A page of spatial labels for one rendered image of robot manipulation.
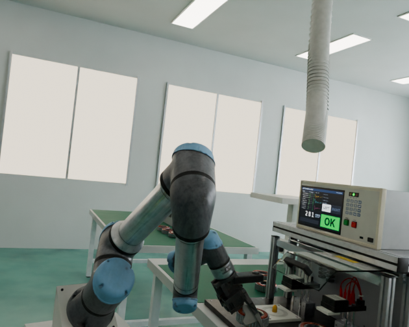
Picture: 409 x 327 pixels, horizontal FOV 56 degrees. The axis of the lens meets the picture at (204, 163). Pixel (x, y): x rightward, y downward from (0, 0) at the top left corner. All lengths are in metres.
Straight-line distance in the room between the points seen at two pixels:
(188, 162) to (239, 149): 5.60
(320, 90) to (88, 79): 3.79
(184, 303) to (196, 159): 0.45
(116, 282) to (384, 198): 0.90
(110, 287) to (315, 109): 2.08
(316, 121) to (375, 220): 1.48
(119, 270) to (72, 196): 4.66
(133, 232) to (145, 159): 4.81
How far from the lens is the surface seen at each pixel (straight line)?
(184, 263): 1.05
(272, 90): 6.99
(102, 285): 1.16
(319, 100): 2.90
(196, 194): 0.90
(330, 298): 1.48
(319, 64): 3.04
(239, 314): 1.39
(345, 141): 7.93
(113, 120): 5.87
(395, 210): 1.47
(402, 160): 9.09
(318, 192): 1.64
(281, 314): 1.65
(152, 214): 1.10
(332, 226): 1.57
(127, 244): 1.21
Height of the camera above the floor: 1.32
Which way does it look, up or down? 1 degrees up
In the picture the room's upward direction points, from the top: 6 degrees clockwise
